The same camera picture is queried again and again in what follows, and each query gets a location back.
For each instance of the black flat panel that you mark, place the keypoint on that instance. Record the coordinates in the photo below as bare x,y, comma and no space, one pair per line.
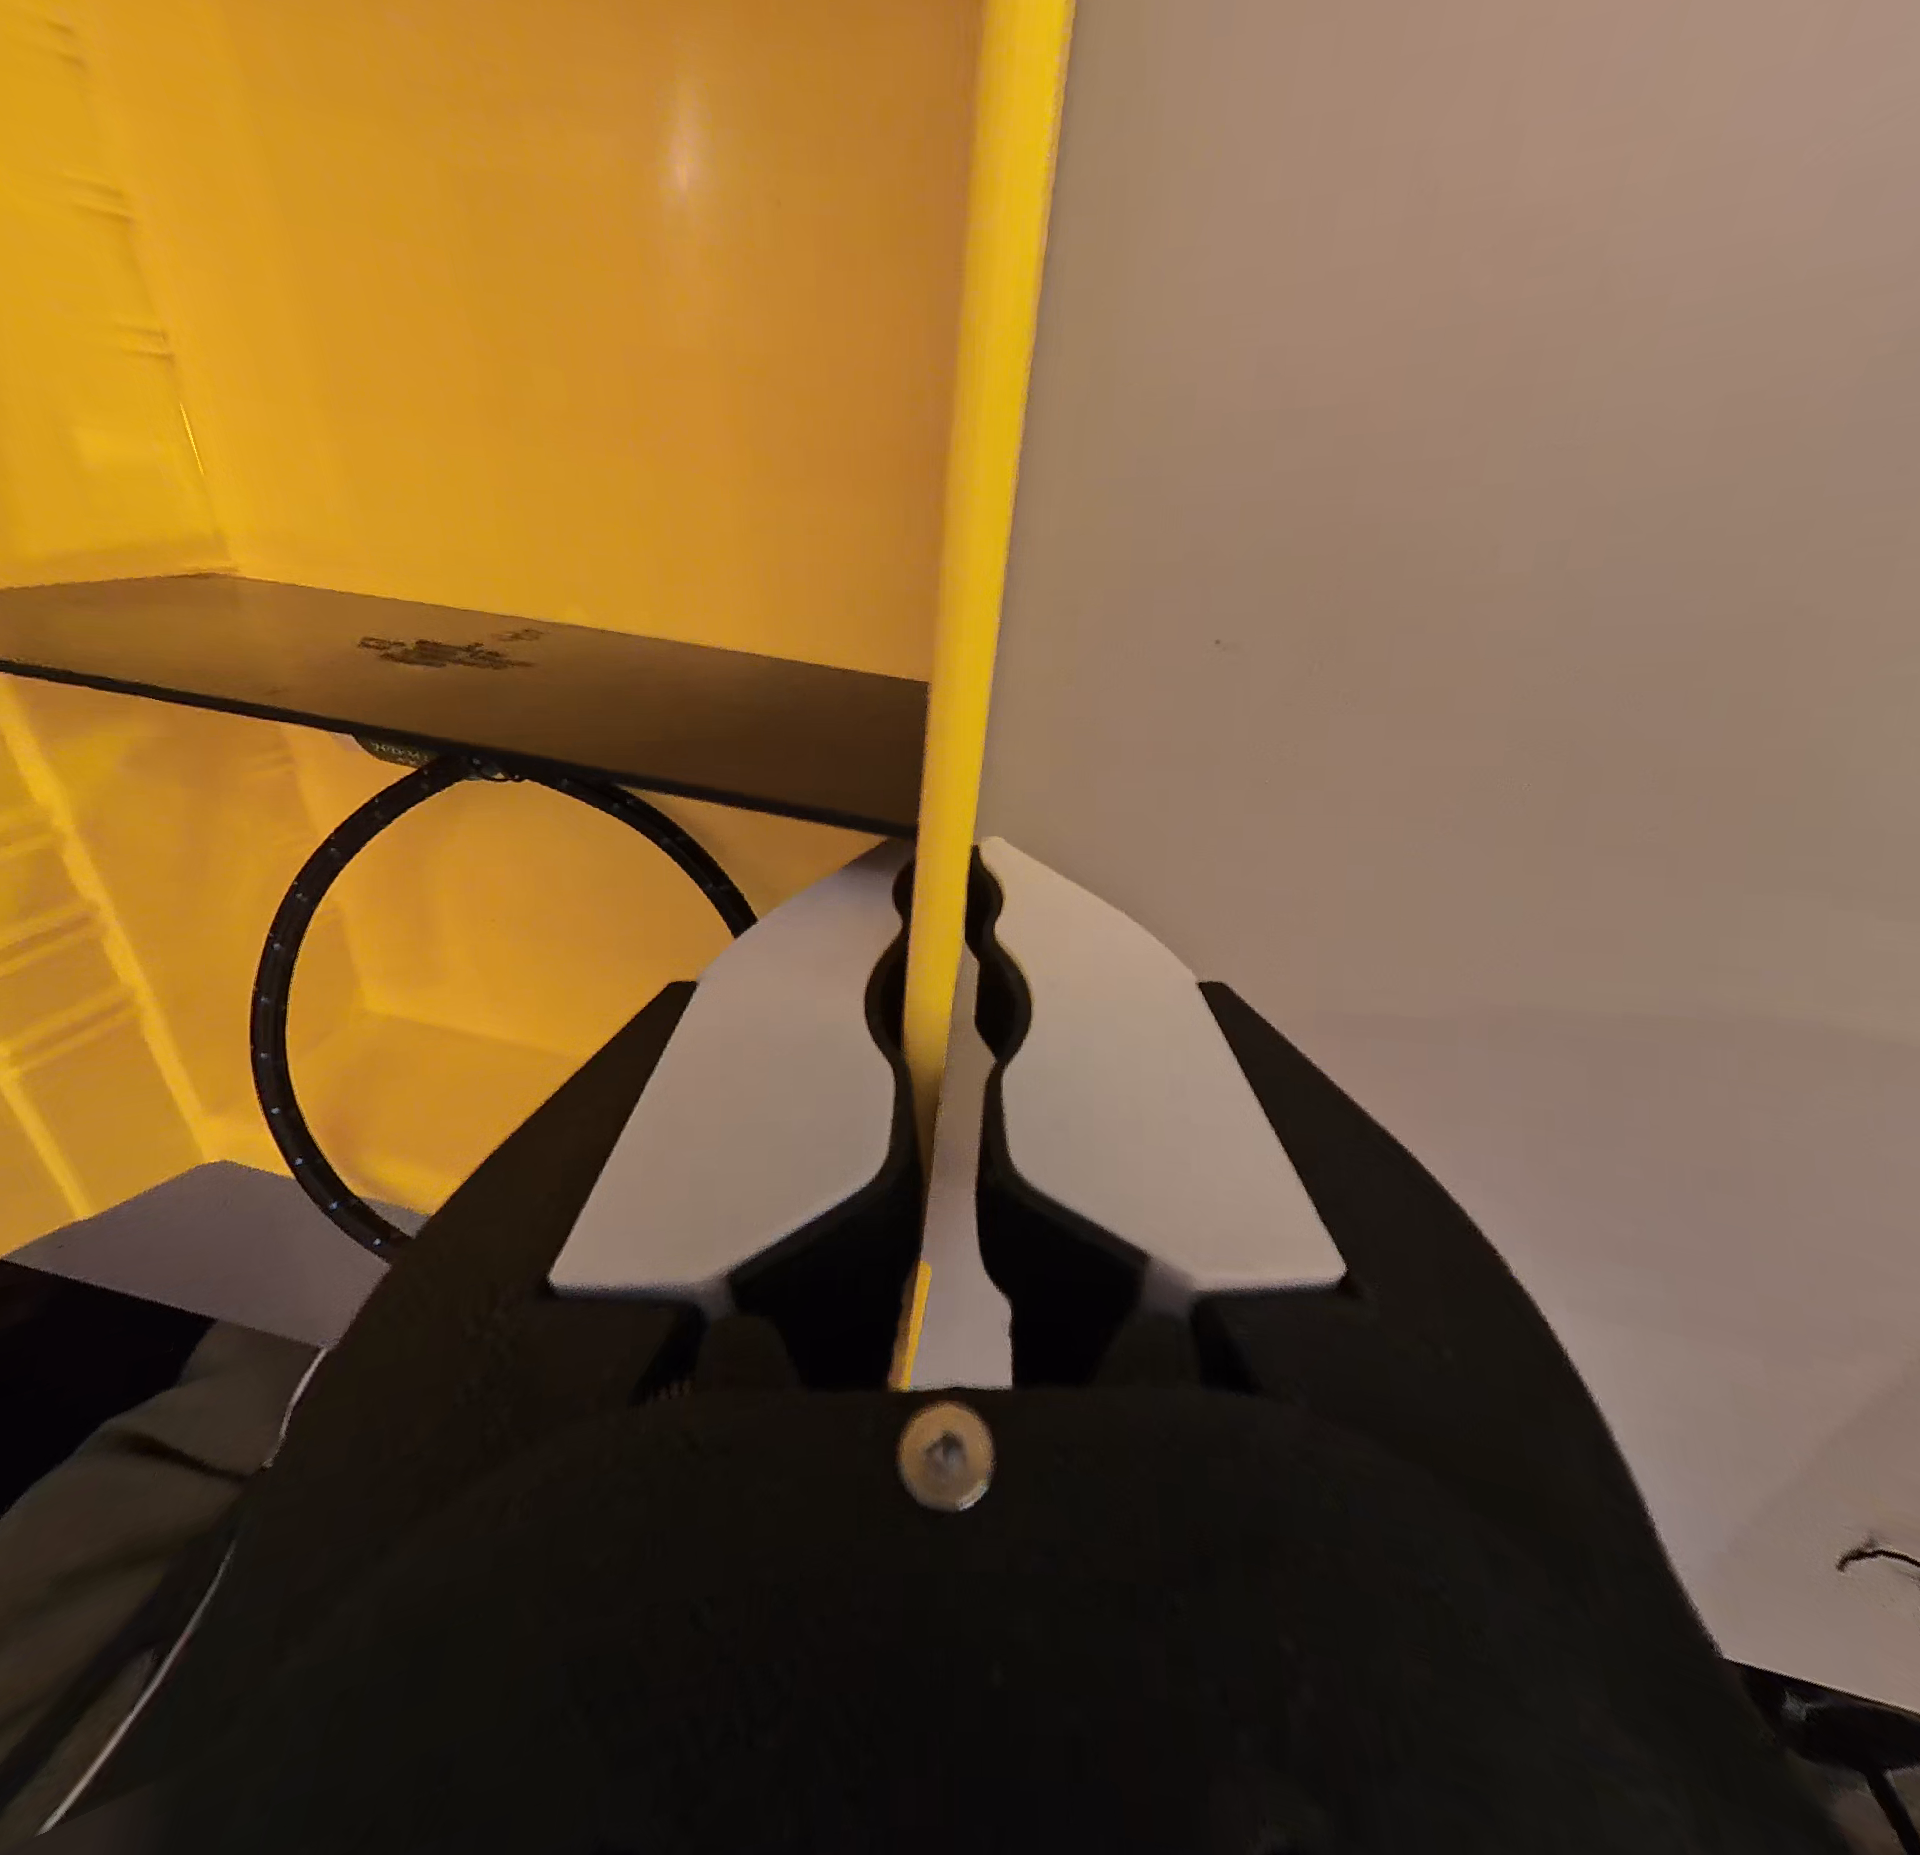
600,717

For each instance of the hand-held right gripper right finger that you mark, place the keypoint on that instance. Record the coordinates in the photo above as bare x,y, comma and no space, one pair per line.
1141,1121

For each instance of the person's dark clothing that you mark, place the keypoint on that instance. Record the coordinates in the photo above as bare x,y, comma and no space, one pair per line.
104,1467

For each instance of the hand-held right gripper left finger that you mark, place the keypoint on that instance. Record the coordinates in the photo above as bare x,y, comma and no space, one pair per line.
750,1107

